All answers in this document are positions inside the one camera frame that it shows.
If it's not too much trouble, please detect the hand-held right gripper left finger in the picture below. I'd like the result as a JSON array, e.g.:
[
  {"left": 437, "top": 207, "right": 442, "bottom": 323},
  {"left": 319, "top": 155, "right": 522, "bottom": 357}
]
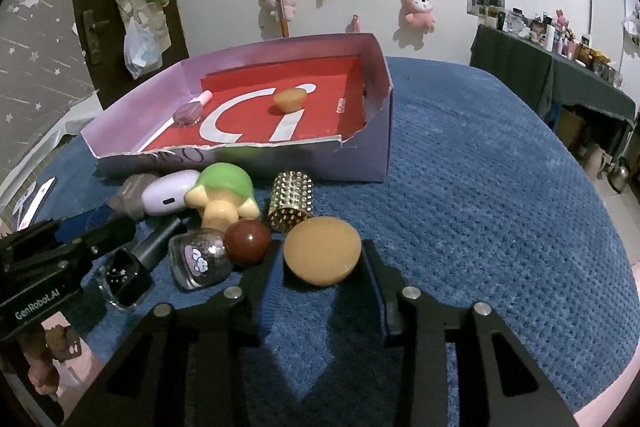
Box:
[{"left": 75, "top": 241, "right": 287, "bottom": 427}]

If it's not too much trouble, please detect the row of bottles and toiletries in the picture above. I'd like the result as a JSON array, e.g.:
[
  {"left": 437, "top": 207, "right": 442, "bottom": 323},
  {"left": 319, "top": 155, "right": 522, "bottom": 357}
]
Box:
[{"left": 479, "top": 4, "right": 627, "bottom": 88}]

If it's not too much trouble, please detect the dark cloth-covered table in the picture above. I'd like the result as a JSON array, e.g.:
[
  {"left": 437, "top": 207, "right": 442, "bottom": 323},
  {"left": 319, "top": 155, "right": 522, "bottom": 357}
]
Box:
[{"left": 470, "top": 24, "right": 637, "bottom": 144}]

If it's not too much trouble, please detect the black starry nail polish bottle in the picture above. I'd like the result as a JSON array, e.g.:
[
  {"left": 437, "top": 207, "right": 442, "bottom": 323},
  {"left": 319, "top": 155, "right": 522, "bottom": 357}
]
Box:
[{"left": 97, "top": 214, "right": 193, "bottom": 311}]

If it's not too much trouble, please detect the glitter nail polish bottle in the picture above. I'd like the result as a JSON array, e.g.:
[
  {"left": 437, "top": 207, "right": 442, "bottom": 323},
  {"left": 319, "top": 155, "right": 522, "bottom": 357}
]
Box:
[{"left": 167, "top": 229, "right": 234, "bottom": 292}]

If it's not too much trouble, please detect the purple cardboard box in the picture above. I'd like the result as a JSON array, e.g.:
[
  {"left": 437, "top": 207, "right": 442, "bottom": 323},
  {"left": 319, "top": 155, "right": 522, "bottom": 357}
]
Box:
[{"left": 80, "top": 33, "right": 396, "bottom": 184}]

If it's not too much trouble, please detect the metal kettle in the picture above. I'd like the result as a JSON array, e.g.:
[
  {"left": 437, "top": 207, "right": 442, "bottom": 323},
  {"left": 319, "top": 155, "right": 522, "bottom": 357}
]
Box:
[{"left": 607, "top": 157, "right": 632, "bottom": 196}]

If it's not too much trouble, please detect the green and yellow turtle toy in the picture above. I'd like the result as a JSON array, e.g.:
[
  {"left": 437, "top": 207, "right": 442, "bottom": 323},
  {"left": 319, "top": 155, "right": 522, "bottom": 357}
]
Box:
[{"left": 184, "top": 162, "right": 261, "bottom": 233}]

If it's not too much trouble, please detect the gold studded cylinder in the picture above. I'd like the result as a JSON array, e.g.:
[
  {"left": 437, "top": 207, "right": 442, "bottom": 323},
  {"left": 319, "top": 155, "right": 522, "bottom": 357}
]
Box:
[{"left": 267, "top": 170, "right": 315, "bottom": 233}]

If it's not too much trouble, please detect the clear plastic bag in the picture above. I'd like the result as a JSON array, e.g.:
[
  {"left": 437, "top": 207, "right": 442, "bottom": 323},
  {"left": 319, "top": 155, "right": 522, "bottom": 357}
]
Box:
[{"left": 123, "top": 18, "right": 164, "bottom": 80}]

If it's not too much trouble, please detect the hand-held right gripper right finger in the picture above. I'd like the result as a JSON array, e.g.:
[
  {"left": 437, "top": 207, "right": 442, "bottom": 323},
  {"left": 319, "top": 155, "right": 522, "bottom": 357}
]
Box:
[{"left": 360, "top": 239, "right": 576, "bottom": 427}]

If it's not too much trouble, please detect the orange round disc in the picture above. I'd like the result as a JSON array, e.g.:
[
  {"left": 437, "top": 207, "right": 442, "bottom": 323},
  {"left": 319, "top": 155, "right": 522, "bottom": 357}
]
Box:
[
  {"left": 283, "top": 216, "right": 362, "bottom": 287},
  {"left": 272, "top": 88, "right": 307, "bottom": 112}
]

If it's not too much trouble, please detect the clear pink-capped nail polish bottle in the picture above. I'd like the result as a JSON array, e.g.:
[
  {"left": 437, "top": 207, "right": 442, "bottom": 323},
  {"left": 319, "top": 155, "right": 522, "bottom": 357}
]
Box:
[{"left": 172, "top": 90, "right": 213, "bottom": 128}]

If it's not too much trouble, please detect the white cabinet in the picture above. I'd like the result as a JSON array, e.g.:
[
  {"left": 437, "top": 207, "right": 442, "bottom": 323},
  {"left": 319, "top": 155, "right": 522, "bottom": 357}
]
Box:
[{"left": 585, "top": 0, "right": 640, "bottom": 75}]

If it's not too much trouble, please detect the lavender earbud case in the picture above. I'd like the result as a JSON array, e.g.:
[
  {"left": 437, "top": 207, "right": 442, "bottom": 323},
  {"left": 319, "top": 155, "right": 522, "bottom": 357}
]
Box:
[{"left": 141, "top": 169, "right": 201, "bottom": 217}]

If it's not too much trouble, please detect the grey star-printed curtain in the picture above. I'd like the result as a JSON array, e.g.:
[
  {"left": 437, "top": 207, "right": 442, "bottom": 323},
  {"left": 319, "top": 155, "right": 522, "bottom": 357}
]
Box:
[{"left": 0, "top": 0, "right": 102, "bottom": 188}]

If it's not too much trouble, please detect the grey-brown small bottle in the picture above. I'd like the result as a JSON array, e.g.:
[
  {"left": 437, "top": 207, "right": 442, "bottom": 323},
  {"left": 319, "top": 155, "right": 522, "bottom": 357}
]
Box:
[{"left": 107, "top": 174, "right": 161, "bottom": 221}]

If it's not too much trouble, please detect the pink cow plush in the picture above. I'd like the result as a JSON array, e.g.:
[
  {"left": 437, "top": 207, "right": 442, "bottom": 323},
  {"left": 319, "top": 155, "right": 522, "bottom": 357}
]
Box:
[{"left": 400, "top": 0, "right": 436, "bottom": 32}]

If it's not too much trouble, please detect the red cardboard liner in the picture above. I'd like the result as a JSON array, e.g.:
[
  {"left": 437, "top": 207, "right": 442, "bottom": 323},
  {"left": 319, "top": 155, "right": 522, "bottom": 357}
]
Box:
[{"left": 137, "top": 54, "right": 369, "bottom": 154}]

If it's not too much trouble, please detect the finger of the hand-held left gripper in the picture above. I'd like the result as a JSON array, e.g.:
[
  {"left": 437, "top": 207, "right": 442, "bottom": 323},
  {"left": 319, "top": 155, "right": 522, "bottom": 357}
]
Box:
[
  {"left": 0, "top": 208, "right": 109, "bottom": 259},
  {"left": 52, "top": 218, "right": 137, "bottom": 279}
]

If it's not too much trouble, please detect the brown glossy ball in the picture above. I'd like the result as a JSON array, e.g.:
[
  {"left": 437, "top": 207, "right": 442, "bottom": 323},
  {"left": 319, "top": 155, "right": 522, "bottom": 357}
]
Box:
[{"left": 223, "top": 219, "right": 273, "bottom": 267}]

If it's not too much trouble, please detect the metal door handle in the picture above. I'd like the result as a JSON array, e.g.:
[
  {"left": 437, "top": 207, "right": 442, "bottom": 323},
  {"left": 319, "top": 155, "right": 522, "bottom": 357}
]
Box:
[{"left": 82, "top": 9, "right": 112, "bottom": 66}]

